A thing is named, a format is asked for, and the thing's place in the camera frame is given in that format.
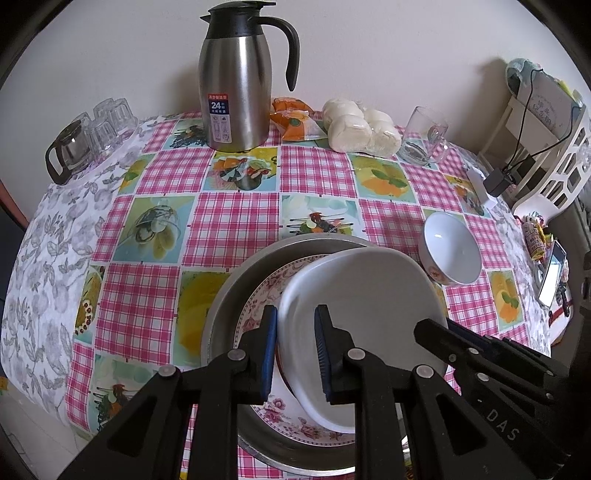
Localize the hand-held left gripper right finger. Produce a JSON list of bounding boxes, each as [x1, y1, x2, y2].
[[314, 304, 513, 480]]

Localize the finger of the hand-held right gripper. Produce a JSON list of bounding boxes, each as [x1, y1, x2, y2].
[[413, 318, 573, 480], [448, 320, 573, 457]]

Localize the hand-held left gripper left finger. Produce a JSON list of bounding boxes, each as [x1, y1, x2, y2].
[[58, 305, 279, 480]]

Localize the round pink floral plate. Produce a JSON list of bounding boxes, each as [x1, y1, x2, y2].
[[234, 255, 365, 446]]

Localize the round stainless steel plate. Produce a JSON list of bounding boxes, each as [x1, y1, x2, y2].
[[201, 233, 411, 478]]

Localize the plain white square bowl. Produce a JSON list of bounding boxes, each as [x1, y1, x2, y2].
[[276, 249, 450, 435]]

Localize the smartphone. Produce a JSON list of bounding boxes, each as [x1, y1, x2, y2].
[[538, 241, 568, 306]]

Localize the pink checked tablecloth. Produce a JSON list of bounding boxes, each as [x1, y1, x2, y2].
[[65, 113, 552, 480]]

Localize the small white bowl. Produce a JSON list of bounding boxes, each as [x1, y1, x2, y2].
[[419, 211, 482, 285]]

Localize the black charger adapter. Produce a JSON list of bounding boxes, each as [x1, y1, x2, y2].
[[483, 168, 511, 197]]

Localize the white plastic lattice chair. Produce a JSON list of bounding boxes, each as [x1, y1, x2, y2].
[[512, 111, 591, 217]]

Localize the small white box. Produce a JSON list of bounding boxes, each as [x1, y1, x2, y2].
[[466, 168, 491, 204]]

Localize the bag of steamed buns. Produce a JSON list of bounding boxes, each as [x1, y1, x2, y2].
[[322, 98, 402, 155]]

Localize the orange snack packet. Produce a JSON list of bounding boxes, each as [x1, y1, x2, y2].
[[270, 97, 326, 141]]

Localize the clear glass mug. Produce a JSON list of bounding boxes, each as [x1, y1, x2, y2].
[[399, 106, 451, 164]]

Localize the grey leaf print cloth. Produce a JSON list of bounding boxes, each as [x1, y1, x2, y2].
[[0, 115, 571, 435]]

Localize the stainless steel thermos jug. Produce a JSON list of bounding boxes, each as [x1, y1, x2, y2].
[[198, 0, 301, 152]]

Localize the clear glass cup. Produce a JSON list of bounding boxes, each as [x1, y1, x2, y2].
[[85, 117, 124, 156], [93, 98, 118, 132], [112, 97, 140, 136]]

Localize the teal patterned cloth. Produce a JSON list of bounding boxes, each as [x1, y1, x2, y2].
[[505, 58, 588, 139]]

